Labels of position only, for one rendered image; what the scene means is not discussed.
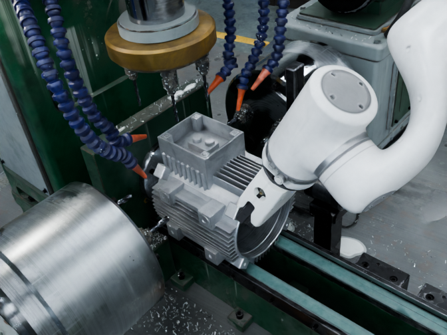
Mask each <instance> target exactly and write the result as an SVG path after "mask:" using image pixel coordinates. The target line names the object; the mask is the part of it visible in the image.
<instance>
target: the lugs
mask: <svg viewBox="0 0 447 335"><path fill-rule="evenodd" d="M154 175H155V176H156V177H158V178H160V179H163V180H166V181H167V180H168V176H169V175H170V168H169V167H168V166H165V165H164V164H160V163H158V165H157V166H156V169H155V171H154ZM241 209H242V207H240V208H237V203H235V202H232V201H230V202H229V204H228V206H227V209H226V211H225V213H224V215H225V216H227V217H229V218H231V219H233V220H236V221H237V219H236V217H237V216H238V213H239V212H240V210H241ZM290 222H291V219H290V218H287V220H286V222H285V225H284V227H283V229H282V230H285V231H286V230H287V228H288V226H289V224H290ZM249 261H250V259H242V258H239V259H238V260H237V261H235V262H234V263H233V262H231V264H232V265H234V266H235V267H237V268H239V269H246V268H247V266H248V264H249Z"/></svg>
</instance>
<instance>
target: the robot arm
mask: <svg viewBox="0 0 447 335"><path fill-rule="evenodd" d="M387 43H388V48H389V51H390V53H391V55H392V57H393V59H394V61H395V63H396V66H397V68H398V70H399V72H400V74H401V76H402V78H403V80H404V83H405V85H406V88H407V91H408V95H409V98H410V120H409V122H408V126H407V127H406V130H405V131H404V133H403V135H401V137H400V138H399V139H398V140H397V141H396V142H395V143H394V144H393V145H391V146H390V147H388V148H387V149H384V150H381V149H379V148H378V147H377V146H376V145H375V144H374V142H373V141H372V140H371V139H370V138H369V136H368V134H367V131H366V127H367V126H368V125H369V123H370V122H371V121H372V120H373V119H374V117H375V116H376V113H377V109H378V102H377V98H376V94H375V93H374V90H373V89H372V87H371V85H370V84H369V83H368V82H367V81H366V80H365V79H364V78H363V77H362V76H361V75H359V74H358V73H356V72H355V71H353V70H351V69H349V68H346V67H343V66H338V65H327V66H322V67H321V68H318V69H317V70H316V71H315V72H314V73H313V74H312V75H311V76H310V78H309V79H308V81H307V83H306V84H305V86H304V87H303V89H302V90H301V92H300V93H299V95H298V96H297V97H296V99H295V101H294V102H293V103H292V105H291V107H290V108H289V109H288V111H287V113H286V115H285V116H284V117H283V119H282V121H281V122H280V123H279V125H278V127H277V128H276V129H275V131H274V133H273V134H272V135H271V137H270V139H269V140H268V141H267V142H266V143H265V146H264V148H263V151H262V165H263V167H262V168H261V169H260V171H259V172H258V174H257V175H256V176H255V177H254V179H253V180H252V181H251V183H250V184H249V185H248V187H247V188H246V189H245V191H244V192H243V193H242V195H241V197H240V198H239V199H238V201H237V208H240V207H242V209H241V210H240V212H239V213H238V216H237V217H236V219H237V220H238V221H239V222H240V223H241V224H242V223H245V224H248V225H249V226H250V227H253V226H256V227H259V226H261V225H262V224H263V223H265V222H266V221H267V220H268V219H269V218H270V217H271V216H272V215H273V214H274V213H275V212H276V211H277V210H278V209H279V208H280V207H282V206H283V205H284V204H285V203H286V202H287V201H288V200H289V199H290V198H291V197H292V196H293V194H294V193H295V192H296V191H299V190H302V189H307V188H309V187H311V186H312V185H313V184H314V183H315V182H316V181H317V180H318V179H319V180H320V181H321V183H322V184H323V185H324V186H325V187H326V189H327V190H328V192H329V193H330V194H331V195H332V196H333V197H334V199H335V200H336V201H337V203H338V204H339V205H340V206H341V207H342V208H344V209H345V210H347V211H348V212H350V213H362V212H364V211H365V212H366V211H368V210H369V209H371V208H373V207H374V206H375V205H377V204H379V203H380V202H381V201H383V200H385V199H386V198H387V197H388V196H390V195H392V194H393V193H394V192H395V191H397V190H398V189H400V188H401V187H402V186H403V185H405V184H406V183H408V182H409V181H410V180H411V179H412V178H414V177H415V176H416V175H417V174H418V173H419V172H420V171H422V169H423V168H424V167H425V166H426V165H427V164H428V162H429V161H430V160H431V159H432V158H433V156H434V154H435V153H436V150H437V149H438V147H439V145H440V142H441V140H442V137H443V135H444V131H445V128H446V123H447V0H422V1H420V2H419V3H418V4H416V5H415V6H414V7H413V8H412V9H410V10H409V11H408V12H407V13H405V14H404V15H403V16H402V17H401V18H400V19H399V20H398V21H397V22H396V23H395V24H394V25H393V26H392V27H391V29H390V31H389V32H388V36H387Z"/></svg>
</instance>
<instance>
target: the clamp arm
mask: <svg viewBox="0 0 447 335"><path fill-rule="evenodd" d="M284 80H285V81H286V107H287V111H288V109H289V108H290V107H291V105H292V103H293V102H294V101H295V99H296V97H297V96H298V95H299V93H300V92H301V90H302V89H303V87H304V64H303V63H301V62H297V61H295V62H293V63H292V64H290V65H289V66H288V67H286V68H285V74H284Z"/></svg>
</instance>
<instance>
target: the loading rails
mask: <svg viewBox="0 0 447 335"><path fill-rule="evenodd" d="M157 231H158V232H159V233H161V234H163V236H166V237H167V238H168V240H169V244H170V249H171V252H172V257H173V260H174V266H175V269H176V270H177V272H176V273H175V274H174V275H173V276H172V277H170V280H171V283H172V284H173V285H174V286H176V287H177V288H179V289H180V290H181V291H183V292H185V291H186V290H187V289H188V288H189V287H190V286H192V285H193V284H194V283H196V284H198V285H200V286H201V287H202V288H204V289H206V290H207V291H208V292H210V293H212V294H213V295H214V296H216V297H218V298H219V299H220V300H222V301H223V302H225V303H226V304H228V305H229V306H231V307H232V308H234V310H233V311H232V312H231V314H230V315H229V316H228V317H227V322H228V323H229V324H231V325H232V326H233V327H235V328H236V329H238V330H239V331H240V332H242V333H243V332H245V330H246V329H247V328H248V327H249V326H250V325H251V324H252V322H255V323H256V324H258V325H259V326H261V327H262V328H264V329H265V330H267V331H268V332H270V333H271V334H273V335H447V311H446V310H444V309H442V308H440V307H438V306H436V305H434V304H432V303H431V302H428V301H427V300H424V299H423V298H420V297H419V296H416V295H415V294H412V293H411V292H408V291H407V290H405V289H403V288H401V287H399V286H397V285H395V284H393V283H391V282H389V281H387V280H385V279H383V278H382V277H380V276H378V275H376V274H374V273H372V272H370V271H368V270H366V269H364V268H362V267H360V266H358V265H356V264H354V263H352V262H350V261H348V260H346V259H344V258H342V257H340V256H338V255H336V254H334V253H333V252H331V251H329V250H327V249H325V248H323V247H321V246H319V245H317V244H315V243H313V242H311V241H310V240H308V239H306V238H304V237H302V236H300V235H298V234H296V233H294V232H292V231H290V230H288V229H287V230H286V231H285V230H282V231H281V232H280V234H279V239H278V241H275V245H273V248H272V249H271V248H270V252H268V251H267V254H266V255H265V254H264V258H263V257H261V260H259V259H258V260H257V262H255V264H253V263H251V262H249V264H248V266H247V268H246V269H239V268H237V267H235V266H234V265H232V264H231V263H230V262H228V261H226V260H225V259H224V260H223V261H222V262H221V263H220V264H219V265H215V264H214V263H212V262H211V261H209V260H208V259H206V255H205V251H204V248H203V247H202V246H201V245H199V244H197V243H196V242H194V241H192V240H191V239H189V238H188V237H186V236H185V237H183V238H182V239H181V240H180V241H179V240H177V239H175V238H173V237H172V236H171V235H169V233H168V228H167V225H166V224H165V225H163V226H161V227H159V228H158V230H157Z"/></svg>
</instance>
